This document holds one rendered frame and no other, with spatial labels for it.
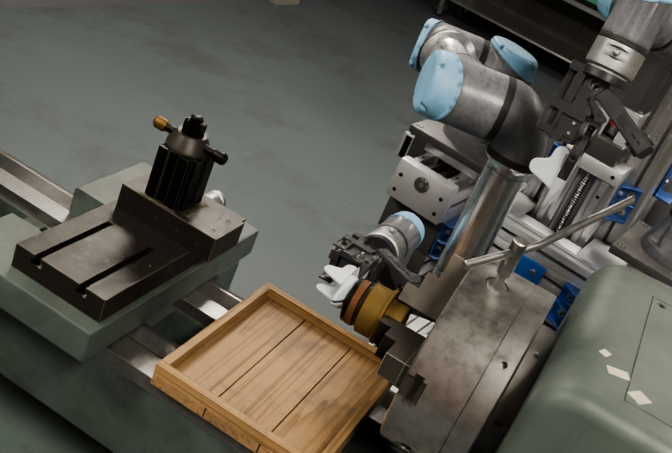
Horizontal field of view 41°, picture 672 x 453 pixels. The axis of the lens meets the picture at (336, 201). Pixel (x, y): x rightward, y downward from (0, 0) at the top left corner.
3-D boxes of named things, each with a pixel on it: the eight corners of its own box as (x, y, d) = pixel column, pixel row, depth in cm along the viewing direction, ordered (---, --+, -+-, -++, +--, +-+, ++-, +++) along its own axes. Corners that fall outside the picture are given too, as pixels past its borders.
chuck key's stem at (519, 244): (488, 307, 128) (521, 247, 122) (479, 296, 129) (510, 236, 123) (499, 303, 130) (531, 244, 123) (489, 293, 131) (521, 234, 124)
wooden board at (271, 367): (396, 381, 164) (404, 365, 162) (310, 490, 132) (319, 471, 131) (260, 298, 171) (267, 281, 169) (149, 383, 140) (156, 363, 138)
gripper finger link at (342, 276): (307, 286, 139) (332, 266, 147) (339, 305, 138) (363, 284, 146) (314, 269, 138) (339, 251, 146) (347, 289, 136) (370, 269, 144)
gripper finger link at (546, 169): (516, 190, 136) (545, 136, 134) (551, 209, 134) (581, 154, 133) (513, 191, 133) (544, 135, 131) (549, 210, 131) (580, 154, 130)
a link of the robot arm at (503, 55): (519, 121, 192) (548, 64, 187) (461, 98, 191) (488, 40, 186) (515, 103, 203) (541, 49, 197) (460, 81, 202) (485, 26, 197)
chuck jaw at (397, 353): (451, 348, 133) (428, 379, 123) (437, 375, 135) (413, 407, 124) (387, 310, 136) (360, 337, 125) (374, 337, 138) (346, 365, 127)
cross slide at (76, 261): (239, 237, 176) (246, 218, 174) (98, 323, 138) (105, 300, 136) (165, 193, 180) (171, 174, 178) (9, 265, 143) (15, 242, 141)
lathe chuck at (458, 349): (481, 383, 157) (555, 250, 139) (409, 506, 132) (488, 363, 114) (436, 356, 159) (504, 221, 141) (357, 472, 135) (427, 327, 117)
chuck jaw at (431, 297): (460, 338, 140) (498, 273, 142) (460, 334, 135) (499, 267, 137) (399, 302, 143) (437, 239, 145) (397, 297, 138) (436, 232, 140)
